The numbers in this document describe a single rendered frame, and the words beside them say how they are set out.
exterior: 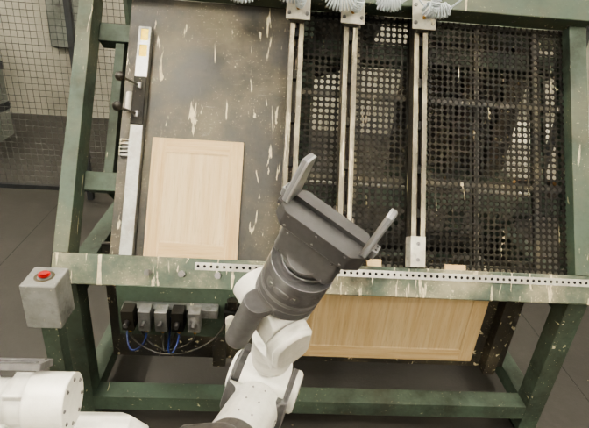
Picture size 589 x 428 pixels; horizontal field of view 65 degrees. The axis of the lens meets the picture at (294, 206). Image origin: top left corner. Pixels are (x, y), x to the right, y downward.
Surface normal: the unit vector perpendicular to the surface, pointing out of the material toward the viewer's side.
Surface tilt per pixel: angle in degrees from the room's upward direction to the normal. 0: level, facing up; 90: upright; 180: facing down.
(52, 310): 90
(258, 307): 24
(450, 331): 90
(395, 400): 0
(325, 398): 0
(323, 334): 90
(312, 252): 97
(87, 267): 58
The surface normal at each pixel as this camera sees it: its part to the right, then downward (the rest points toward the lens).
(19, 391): 0.07, -0.90
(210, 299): 0.04, 0.44
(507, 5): 0.07, -0.11
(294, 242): -0.48, 0.46
